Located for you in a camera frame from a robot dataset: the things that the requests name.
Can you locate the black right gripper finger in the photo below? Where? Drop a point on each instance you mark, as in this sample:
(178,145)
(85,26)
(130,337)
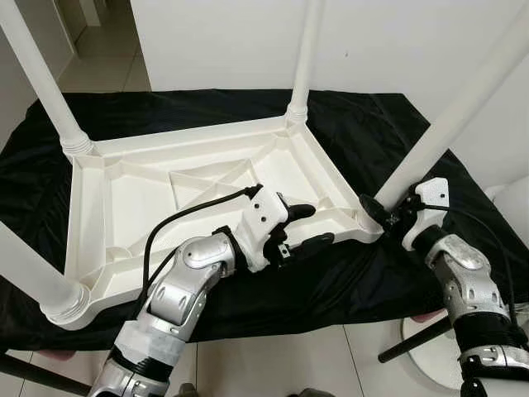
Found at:
(372,211)

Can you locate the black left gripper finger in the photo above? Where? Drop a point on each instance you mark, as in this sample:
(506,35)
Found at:
(312,242)
(299,211)

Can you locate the white plastic table leg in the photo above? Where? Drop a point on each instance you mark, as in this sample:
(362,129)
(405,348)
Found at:
(455,124)
(41,74)
(304,58)
(33,281)

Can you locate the white plastic table top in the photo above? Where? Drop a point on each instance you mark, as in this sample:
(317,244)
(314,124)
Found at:
(165,207)

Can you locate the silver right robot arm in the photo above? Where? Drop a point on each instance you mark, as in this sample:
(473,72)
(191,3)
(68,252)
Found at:
(471,289)

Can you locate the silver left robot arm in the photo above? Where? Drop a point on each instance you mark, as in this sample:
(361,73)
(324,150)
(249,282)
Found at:
(165,306)

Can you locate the black cloth table cover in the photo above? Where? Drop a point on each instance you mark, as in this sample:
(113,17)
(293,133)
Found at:
(372,281)

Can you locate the black metal table leg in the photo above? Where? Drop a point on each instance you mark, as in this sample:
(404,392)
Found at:
(413,339)
(33,372)

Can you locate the grey right robot foot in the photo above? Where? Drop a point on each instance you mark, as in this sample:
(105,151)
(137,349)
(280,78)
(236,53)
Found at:
(312,393)

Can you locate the grey robot foot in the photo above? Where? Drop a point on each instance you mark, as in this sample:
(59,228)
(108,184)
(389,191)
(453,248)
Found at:
(186,391)
(312,393)

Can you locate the grey left robot foot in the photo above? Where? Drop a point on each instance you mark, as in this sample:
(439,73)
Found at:
(186,391)

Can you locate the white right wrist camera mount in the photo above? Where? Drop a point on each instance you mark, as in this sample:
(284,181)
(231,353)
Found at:
(430,207)

